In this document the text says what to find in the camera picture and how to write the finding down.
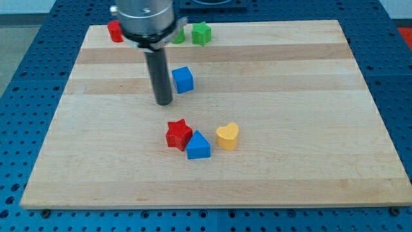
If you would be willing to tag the blue triangle block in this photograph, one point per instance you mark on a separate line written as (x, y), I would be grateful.
(198, 147)

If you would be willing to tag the red star block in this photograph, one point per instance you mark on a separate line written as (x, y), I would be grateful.
(178, 134)

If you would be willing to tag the green round block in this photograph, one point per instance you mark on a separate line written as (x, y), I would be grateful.
(180, 38)

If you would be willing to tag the blue cube block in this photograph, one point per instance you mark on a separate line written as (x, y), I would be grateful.
(183, 79)

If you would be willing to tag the red cylinder block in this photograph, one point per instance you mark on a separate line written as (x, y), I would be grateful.
(115, 32)

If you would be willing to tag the green star block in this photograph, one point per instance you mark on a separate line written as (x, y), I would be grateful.
(201, 33)

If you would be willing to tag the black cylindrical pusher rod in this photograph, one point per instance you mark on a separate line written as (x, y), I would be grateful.
(159, 76)

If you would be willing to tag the wooden board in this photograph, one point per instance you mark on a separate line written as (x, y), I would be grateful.
(280, 117)

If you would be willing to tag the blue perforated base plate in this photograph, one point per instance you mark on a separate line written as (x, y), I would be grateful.
(30, 100)

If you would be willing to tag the yellow heart block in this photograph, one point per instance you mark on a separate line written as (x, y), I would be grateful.
(227, 136)

